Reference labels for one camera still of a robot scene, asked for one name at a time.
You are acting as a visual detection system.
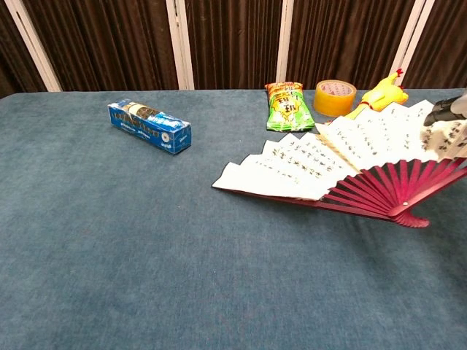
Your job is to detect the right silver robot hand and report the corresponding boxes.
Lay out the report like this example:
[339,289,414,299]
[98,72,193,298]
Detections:
[422,95,467,127]

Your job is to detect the red ribbed paper folding fan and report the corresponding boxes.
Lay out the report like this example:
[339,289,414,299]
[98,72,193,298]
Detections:
[211,100,467,229]

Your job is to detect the yellow rubber chicken toy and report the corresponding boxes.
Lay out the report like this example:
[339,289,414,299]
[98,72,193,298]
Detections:
[342,68,409,120]

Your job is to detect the yellowish packing tape roll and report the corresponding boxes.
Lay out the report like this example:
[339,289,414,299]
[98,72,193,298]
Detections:
[314,80,358,118]

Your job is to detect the green orange snack bag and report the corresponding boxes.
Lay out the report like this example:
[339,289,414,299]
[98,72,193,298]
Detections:
[264,81,316,133]

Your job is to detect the blue cookie box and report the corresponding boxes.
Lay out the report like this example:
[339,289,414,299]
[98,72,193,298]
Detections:
[107,98,193,155]

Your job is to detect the blue felt table cover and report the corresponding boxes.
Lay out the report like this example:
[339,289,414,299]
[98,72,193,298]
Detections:
[0,88,467,350]

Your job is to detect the brown pleated curtain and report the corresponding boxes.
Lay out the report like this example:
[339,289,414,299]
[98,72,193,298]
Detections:
[0,0,467,99]

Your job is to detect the white frame post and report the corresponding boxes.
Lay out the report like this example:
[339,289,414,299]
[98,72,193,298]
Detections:
[389,0,426,87]
[3,0,63,93]
[166,0,196,91]
[275,0,295,85]

